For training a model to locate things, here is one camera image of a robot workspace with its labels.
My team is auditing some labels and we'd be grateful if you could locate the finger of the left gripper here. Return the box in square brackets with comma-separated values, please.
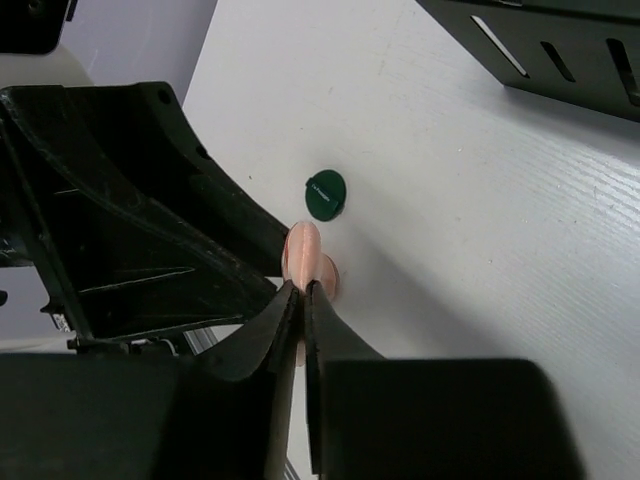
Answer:
[1, 82, 286, 342]

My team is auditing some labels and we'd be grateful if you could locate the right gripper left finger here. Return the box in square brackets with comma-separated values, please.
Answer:
[1, 283, 300, 479]

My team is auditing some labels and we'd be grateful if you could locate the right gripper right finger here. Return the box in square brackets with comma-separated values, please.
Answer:
[304, 282, 586, 479]

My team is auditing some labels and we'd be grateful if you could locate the pink puff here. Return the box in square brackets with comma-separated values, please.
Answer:
[281, 221, 340, 301]

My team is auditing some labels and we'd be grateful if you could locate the green puff upper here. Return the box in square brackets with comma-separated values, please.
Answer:
[305, 169, 347, 222]

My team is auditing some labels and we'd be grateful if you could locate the black organizer box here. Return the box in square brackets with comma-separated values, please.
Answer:
[420, 1, 639, 121]

